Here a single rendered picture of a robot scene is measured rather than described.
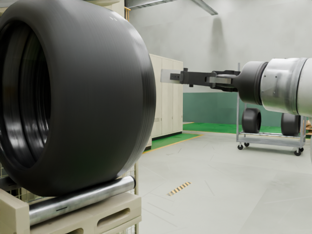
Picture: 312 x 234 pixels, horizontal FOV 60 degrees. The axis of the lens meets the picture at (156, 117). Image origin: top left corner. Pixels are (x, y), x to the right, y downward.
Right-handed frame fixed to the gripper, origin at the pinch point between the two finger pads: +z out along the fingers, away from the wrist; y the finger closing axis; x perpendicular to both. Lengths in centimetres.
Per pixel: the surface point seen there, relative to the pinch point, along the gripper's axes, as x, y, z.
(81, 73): 0.8, 15.5, 12.4
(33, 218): 33.2, 22.5, 18.2
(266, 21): -247, -1072, 399
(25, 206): 28.2, 25.5, 15.1
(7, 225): 33.2, 27.5, 18.7
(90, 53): -3.5, 13.2, 12.8
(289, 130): 89, -535, 112
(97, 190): 32.1, 4.8, 19.2
